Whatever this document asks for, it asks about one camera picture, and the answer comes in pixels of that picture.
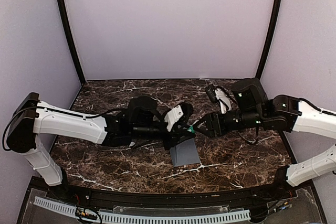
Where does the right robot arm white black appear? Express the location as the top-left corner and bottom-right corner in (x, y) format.
(192, 78), (335, 200)

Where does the black right corner frame post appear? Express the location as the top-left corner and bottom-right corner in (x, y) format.
(255, 0), (281, 80)

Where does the grey-blue paper envelope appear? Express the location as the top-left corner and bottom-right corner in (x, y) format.
(170, 138), (200, 167)

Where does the black front table rail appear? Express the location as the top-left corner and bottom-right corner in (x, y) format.
(49, 180), (296, 209)

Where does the small circuit board with wires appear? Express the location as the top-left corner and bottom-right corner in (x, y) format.
(75, 208), (99, 222)

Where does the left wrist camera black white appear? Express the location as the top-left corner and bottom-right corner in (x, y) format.
(163, 102), (194, 132)

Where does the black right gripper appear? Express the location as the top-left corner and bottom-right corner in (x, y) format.
(193, 108), (265, 137)

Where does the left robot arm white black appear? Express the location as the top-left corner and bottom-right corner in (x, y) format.
(2, 92), (195, 201)

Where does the black corner frame post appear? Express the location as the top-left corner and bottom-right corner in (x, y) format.
(255, 0), (281, 80)
(57, 0), (86, 85)

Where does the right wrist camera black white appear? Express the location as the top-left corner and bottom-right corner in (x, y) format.
(205, 84), (236, 114)

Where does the green white glue stick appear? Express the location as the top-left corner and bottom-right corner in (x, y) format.
(187, 126), (196, 133)

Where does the black left corner frame post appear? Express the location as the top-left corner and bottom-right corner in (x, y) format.
(57, 0), (86, 85)

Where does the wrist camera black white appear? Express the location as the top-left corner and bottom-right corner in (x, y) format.
(163, 102), (194, 132)
(205, 84), (236, 114)

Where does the grey slotted cable duct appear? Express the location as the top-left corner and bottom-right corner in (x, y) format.
(34, 196), (251, 223)

